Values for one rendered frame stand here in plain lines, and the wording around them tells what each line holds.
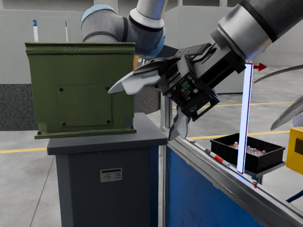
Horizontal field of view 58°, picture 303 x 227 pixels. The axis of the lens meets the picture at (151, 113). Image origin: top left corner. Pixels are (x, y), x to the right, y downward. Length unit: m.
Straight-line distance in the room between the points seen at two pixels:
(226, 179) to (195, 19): 6.48
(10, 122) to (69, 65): 1.87
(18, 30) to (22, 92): 4.56
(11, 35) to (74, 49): 6.29
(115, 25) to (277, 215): 0.69
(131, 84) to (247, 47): 0.18
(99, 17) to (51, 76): 0.25
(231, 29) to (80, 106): 0.46
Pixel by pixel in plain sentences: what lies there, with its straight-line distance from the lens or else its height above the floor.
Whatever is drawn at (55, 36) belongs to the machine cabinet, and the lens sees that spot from 6.82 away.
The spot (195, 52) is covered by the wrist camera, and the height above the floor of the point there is 1.23.
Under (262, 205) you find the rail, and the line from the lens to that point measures 0.80.
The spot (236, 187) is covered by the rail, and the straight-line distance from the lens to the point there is 0.87.
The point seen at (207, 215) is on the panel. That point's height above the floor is 0.62.
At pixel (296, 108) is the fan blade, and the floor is 1.01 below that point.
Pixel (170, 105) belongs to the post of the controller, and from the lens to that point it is 1.28.
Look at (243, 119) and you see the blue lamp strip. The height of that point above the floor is 1.03.
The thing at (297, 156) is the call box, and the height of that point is 1.02.
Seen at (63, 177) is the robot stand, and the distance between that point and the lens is 0.76.
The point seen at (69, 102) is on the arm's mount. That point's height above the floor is 1.09.
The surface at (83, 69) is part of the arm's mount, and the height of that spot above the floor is 1.18.
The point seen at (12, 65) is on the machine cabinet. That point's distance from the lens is 7.01.
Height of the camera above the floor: 1.23
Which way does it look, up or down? 14 degrees down
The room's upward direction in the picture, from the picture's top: straight up
